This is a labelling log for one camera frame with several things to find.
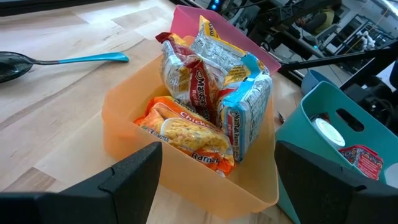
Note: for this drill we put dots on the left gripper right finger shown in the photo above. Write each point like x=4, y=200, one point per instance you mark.
x=311, y=193

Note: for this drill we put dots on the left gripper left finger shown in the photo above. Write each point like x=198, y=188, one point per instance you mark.
x=136, y=186

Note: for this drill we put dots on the red spice jar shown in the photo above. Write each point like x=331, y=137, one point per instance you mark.
x=363, y=161

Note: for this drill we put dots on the white-capped bottle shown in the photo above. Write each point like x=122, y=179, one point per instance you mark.
x=328, y=133

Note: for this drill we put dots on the orange ramen packet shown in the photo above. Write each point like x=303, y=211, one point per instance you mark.
x=186, y=133

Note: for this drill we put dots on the blue ramen packet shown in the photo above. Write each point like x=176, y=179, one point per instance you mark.
x=248, y=109

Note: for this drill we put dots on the red ramen packet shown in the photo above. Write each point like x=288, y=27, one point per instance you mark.
x=186, y=81

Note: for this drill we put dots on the yellow ramen packet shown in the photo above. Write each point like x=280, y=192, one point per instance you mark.
x=214, y=46

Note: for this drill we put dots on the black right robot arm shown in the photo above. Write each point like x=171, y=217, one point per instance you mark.
x=270, y=21

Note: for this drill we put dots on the orange plastic bin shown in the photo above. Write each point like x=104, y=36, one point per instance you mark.
x=130, y=130

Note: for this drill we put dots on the teal plastic bin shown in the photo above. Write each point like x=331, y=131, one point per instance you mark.
x=320, y=99

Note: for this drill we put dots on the blue bowl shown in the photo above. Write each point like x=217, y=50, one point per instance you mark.
x=311, y=82

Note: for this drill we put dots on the pink plastic bin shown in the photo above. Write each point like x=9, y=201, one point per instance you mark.
x=186, y=21

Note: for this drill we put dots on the person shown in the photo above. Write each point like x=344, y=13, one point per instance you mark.
x=323, y=18

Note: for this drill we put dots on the black aluminium rig frame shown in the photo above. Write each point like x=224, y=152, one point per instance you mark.
x=326, y=59

